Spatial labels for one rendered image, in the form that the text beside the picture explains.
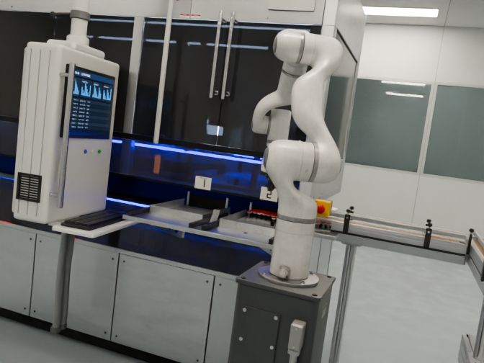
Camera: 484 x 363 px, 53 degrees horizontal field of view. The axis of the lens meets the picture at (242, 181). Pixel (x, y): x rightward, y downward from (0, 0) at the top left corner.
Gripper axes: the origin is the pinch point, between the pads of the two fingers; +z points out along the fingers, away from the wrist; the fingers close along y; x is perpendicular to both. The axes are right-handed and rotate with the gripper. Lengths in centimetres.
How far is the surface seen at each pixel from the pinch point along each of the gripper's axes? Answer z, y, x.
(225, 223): 18.9, 17.2, 2.8
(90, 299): 80, 99, -23
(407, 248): 22, -57, -34
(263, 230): 18.4, -0.2, 2.8
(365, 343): 109, -42, -133
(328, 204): 6.5, -20.9, -22.6
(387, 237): 18, -48, -34
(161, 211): 19, 48, 3
